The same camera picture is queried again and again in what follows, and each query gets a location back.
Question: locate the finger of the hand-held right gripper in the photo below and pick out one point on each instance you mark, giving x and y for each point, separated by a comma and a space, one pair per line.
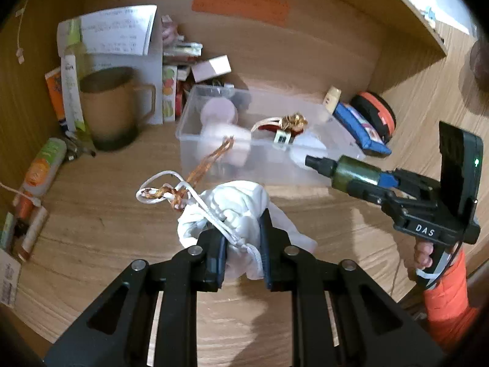
376, 198
387, 180

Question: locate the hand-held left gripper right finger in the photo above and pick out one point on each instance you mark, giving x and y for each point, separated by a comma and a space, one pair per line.
267, 254

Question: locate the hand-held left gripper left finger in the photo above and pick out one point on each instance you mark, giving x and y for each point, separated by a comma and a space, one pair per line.
214, 256

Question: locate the dark green spray bottle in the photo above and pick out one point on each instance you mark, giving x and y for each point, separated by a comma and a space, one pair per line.
344, 170

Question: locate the clear plastic storage box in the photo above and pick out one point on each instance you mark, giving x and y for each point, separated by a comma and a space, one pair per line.
267, 160

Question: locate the gold hair clip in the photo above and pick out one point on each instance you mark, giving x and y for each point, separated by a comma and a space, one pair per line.
292, 120

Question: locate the mahjong tile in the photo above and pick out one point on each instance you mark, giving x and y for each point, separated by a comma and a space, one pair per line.
280, 137

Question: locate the jar with wooden lid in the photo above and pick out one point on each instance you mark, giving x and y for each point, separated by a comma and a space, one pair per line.
231, 143

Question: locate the wooden desktop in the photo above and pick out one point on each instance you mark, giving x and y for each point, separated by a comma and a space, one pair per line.
114, 218

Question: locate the person's right hand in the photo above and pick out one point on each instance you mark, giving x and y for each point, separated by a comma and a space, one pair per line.
422, 254

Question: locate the blue zip pouch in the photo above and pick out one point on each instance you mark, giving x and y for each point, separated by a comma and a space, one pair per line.
359, 126

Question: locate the black and orange round case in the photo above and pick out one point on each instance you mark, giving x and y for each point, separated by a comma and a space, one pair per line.
378, 112

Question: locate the cream yellow block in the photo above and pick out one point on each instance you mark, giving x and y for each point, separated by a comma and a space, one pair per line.
331, 100

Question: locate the dark round object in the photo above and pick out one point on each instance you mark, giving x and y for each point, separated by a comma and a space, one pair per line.
477, 61

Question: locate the fruit print box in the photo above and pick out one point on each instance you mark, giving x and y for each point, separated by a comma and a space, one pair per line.
169, 93

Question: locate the wooden shelf board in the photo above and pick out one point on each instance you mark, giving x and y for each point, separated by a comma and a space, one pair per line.
382, 7

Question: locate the brown mug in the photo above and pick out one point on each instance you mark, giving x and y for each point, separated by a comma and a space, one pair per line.
110, 111

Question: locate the beige tube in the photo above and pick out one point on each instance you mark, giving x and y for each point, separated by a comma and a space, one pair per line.
32, 233

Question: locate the small pink and white box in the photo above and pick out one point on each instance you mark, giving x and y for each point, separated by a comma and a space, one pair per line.
212, 67

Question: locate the small orange tube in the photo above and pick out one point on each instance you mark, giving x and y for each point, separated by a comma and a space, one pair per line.
25, 210

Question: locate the orange and green tube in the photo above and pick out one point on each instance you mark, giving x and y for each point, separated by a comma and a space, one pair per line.
42, 164

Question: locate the paper tag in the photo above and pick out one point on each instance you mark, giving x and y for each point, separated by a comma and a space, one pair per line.
7, 275

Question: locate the pile of small packets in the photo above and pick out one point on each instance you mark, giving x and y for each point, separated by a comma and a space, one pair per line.
179, 42

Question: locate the white and green tube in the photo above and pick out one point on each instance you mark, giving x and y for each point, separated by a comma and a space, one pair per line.
72, 88

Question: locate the orange packet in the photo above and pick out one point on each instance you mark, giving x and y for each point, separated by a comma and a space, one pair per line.
55, 91

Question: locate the orange sticky note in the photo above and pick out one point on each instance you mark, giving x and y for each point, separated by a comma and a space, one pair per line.
240, 4

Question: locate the white printed paper sheet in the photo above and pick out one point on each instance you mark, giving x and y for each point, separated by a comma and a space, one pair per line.
110, 30

